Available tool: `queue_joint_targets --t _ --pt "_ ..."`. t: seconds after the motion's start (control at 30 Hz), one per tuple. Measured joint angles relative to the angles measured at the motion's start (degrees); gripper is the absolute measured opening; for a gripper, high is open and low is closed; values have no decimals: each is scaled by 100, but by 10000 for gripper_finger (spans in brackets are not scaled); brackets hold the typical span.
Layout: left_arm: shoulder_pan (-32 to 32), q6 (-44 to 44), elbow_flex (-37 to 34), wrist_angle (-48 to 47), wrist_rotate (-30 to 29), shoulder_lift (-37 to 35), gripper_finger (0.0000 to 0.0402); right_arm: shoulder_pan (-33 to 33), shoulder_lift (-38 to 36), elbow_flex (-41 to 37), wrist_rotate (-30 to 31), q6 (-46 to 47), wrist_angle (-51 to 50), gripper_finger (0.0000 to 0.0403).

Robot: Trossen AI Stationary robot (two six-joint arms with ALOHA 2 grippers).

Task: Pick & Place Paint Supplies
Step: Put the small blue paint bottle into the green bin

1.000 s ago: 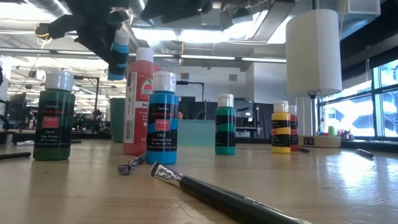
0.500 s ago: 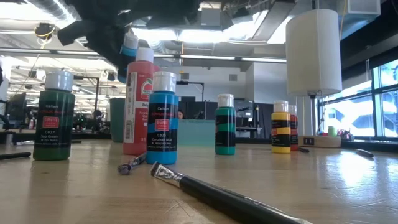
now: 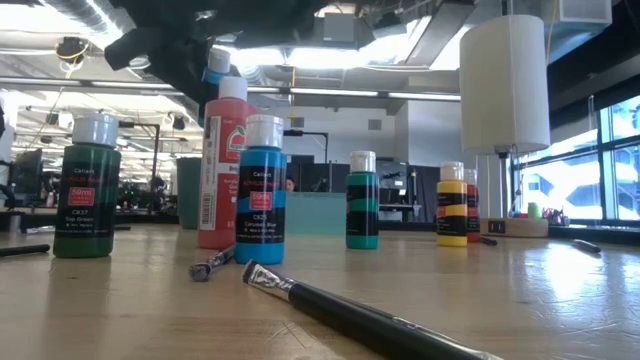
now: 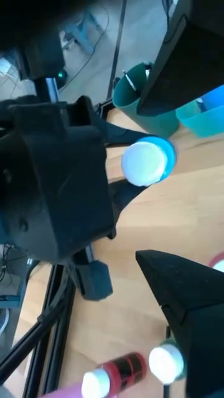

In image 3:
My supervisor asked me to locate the small red paint bottle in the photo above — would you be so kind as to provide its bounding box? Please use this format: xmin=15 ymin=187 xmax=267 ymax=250
xmin=464 ymin=168 xmax=482 ymax=244

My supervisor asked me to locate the white shade table lamp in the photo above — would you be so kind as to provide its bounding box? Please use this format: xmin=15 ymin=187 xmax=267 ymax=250
xmin=458 ymin=13 xmax=552 ymax=239

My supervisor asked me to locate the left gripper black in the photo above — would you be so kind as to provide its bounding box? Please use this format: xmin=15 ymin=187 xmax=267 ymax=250
xmin=112 ymin=0 xmax=326 ymax=109

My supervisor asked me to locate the small teal green paint bottle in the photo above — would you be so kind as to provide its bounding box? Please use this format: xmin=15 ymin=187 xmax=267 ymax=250
xmin=345 ymin=150 xmax=380 ymax=250

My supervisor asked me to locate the large bright red paint bottle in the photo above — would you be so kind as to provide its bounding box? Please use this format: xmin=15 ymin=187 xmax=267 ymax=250
xmin=196 ymin=75 xmax=259 ymax=250

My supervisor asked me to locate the black monitor screen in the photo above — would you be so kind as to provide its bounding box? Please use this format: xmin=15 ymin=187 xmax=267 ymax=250
xmin=378 ymin=158 xmax=409 ymax=191

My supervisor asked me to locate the cerulean blue paint bottle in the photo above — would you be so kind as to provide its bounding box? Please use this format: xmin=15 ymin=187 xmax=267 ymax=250
xmin=233 ymin=114 xmax=288 ymax=266

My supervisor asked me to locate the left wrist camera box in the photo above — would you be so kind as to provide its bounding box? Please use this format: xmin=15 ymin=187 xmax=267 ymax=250
xmin=103 ymin=27 xmax=151 ymax=71

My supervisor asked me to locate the small yellow paint bottle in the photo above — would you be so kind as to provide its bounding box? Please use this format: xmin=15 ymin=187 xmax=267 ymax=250
xmin=435 ymin=161 xmax=469 ymax=248

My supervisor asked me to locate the teal plastic cup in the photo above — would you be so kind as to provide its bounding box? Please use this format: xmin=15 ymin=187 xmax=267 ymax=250
xmin=175 ymin=157 xmax=203 ymax=231

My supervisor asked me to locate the black office partition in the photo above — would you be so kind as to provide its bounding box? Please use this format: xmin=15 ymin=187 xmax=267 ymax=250
xmin=287 ymin=154 xmax=351 ymax=194

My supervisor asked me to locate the grey ceiling box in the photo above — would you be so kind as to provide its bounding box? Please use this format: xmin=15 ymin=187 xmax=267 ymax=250
xmin=322 ymin=12 xmax=357 ymax=43

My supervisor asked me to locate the sap green paint bottle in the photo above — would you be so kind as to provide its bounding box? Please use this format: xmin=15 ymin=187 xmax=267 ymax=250
xmin=52 ymin=113 xmax=123 ymax=259

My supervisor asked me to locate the teal translucent plastic bin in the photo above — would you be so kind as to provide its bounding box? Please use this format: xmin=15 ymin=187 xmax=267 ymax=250
xmin=284 ymin=192 xmax=349 ymax=237

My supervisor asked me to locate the window with black frame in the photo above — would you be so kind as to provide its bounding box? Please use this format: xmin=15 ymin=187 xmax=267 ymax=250
xmin=509 ymin=92 xmax=640 ymax=226

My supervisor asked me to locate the black computer monitor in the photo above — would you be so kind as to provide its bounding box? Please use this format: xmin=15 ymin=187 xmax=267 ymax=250
xmin=12 ymin=148 xmax=45 ymax=194

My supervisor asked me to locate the black aluminium table frame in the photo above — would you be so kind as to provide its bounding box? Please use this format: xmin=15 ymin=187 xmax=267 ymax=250
xmin=0 ymin=209 xmax=640 ymax=247

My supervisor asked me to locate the yellow black ceiling fixture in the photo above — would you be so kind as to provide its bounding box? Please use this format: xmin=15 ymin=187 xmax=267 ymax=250
xmin=53 ymin=34 xmax=92 ymax=65

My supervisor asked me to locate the long ceiling light bar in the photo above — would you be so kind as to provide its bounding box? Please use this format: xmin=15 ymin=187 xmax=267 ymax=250
xmin=0 ymin=74 xmax=462 ymax=102

